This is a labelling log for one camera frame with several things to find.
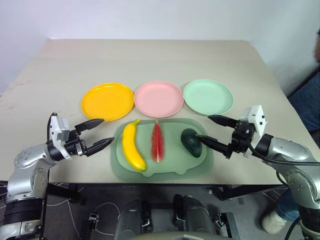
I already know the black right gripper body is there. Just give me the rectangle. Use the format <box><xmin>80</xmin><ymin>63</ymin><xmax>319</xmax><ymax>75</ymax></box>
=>
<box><xmin>227</xmin><ymin>120</ymin><xmax>257</xmax><ymax>158</ymax></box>

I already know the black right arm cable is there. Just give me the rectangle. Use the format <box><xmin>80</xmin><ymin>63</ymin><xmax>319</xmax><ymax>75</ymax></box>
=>
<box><xmin>248</xmin><ymin>146</ymin><xmax>320</xmax><ymax>187</ymax></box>

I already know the dark green avocado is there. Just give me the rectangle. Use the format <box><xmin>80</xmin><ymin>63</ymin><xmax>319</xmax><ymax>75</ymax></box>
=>
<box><xmin>180</xmin><ymin>128</ymin><xmax>204</xmax><ymax>159</ymax></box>

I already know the yellow plastic plate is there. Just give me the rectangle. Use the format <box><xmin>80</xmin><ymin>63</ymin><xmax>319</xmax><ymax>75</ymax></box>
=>
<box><xmin>81</xmin><ymin>82</ymin><xmax>135</xmax><ymax>123</ymax></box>

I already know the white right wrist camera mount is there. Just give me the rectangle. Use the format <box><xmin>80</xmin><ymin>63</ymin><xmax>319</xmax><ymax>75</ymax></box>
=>
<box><xmin>239</xmin><ymin>104</ymin><xmax>269</xmax><ymax>159</ymax></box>

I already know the thin white floor cable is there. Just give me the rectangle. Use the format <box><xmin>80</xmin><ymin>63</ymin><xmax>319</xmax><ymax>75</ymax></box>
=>
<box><xmin>46</xmin><ymin>199</ymin><xmax>127</xmax><ymax>237</ymax></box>

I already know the yellow banana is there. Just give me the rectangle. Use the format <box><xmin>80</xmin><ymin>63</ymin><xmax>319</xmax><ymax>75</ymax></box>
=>
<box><xmin>121</xmin><ymin>118</ymin><xmax>147</xmax><ymax>173</ymax></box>

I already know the red watermelon slice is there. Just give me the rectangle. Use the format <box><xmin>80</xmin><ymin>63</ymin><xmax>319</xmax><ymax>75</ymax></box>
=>
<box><xmin>149</xmin><ymin>120</ymin><xmax>166</xmax><ymax>164</ymax></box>

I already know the light green plastic plate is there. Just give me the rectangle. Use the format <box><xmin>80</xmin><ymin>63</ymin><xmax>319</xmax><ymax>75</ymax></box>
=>
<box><xmin>182</xmin><ymin>79</ymin><xmax>235</xmax><ymax>117</ymax></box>

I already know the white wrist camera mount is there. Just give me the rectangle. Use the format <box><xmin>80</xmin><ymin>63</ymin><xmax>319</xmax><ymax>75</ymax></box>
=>
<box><xmin>239</xmin><ymin>104</ymin><xmax>269</xmax><ymax>159</ymax></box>
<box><xmin>48</xmin><ymin>112</ymin><xmax>72</xmax><ymax>161</ymax></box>

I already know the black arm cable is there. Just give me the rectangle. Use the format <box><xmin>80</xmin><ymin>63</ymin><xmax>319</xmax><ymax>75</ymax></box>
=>
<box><xmin>39</xmin><ymin>112</ymin><xmax>58</xmax><ymax>240</ymax></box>
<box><xmin>248</xmin><ymin>146</ymin><xmax>320</xmax><ymax>187</ymax></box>

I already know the translucent green tray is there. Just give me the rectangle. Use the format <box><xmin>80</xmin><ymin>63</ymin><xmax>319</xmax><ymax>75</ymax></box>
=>
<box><xmin>110</xmin><ymin>117</ymin><xmax>216</xmax><ymax>183</ymax></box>

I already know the bystander blue jeans leg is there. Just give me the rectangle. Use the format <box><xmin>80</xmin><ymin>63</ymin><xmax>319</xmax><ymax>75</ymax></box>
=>
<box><xmin>274</xmin><ymin>73</ymin><xmax>320</xmax><ymax>223</ymax></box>

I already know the dark rounded robot leg shape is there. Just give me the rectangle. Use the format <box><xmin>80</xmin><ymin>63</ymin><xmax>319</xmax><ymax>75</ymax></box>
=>
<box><xmin>114</xmin><ymin>198</ymin><xmax>154</xmax><ymax>240</ymax></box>
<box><xmin>172</xmin><ymin>193</ymin><xmax>219</xmax><ymax>240</ymax></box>

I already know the pink plastic plate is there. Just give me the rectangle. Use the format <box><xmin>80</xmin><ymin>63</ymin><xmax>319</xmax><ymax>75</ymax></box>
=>
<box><xmin>134</xmin><ymin>80</ymin><xmax>184</xmax><ymax>119</ymax></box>

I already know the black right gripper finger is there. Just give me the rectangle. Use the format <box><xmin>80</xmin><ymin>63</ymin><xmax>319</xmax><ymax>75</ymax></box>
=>
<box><xmin>195</xmin><ymin>134</ymin><xmax>231</xmax><ymax>159</ymax></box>
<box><xmin>207</xmin><ymin>114</ymin><xmax>239</xmax><ymax>129</ymax></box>

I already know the white sneaker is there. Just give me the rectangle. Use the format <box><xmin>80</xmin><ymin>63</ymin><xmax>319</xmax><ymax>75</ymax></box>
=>
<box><xmin>261</xmin><ymin>209</ymin><xmax>289</xmax><ymax>235</ymax></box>

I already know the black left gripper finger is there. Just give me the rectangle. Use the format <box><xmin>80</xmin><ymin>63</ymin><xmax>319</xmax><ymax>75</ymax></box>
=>
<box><xmin>74</xmin><ymin>118</ymin><xmax>106</xmax><ymax>136</ymax></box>
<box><xmin>84</xmin><ymin>137</ymin><xmax>115</xmax><ymax>157</ymax></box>

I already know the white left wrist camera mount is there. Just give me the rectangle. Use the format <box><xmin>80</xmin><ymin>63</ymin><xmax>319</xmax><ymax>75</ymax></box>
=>
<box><xmin>48</xmin><ymin>112</ymin><xmax>72</xmax><ymax>161</ymax></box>

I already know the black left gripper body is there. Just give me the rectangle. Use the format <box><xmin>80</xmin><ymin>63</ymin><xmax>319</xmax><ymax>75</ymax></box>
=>
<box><xmin>63</xmin><ymin>131</ymin><xmax>89</xmax><ymax>157</ymax></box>

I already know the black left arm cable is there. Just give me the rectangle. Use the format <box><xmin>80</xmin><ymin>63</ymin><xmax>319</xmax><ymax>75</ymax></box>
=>
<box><xmin>39</xmin><ymin>112</ymin><xmax>58</xmax><ymax>240</ymax></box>

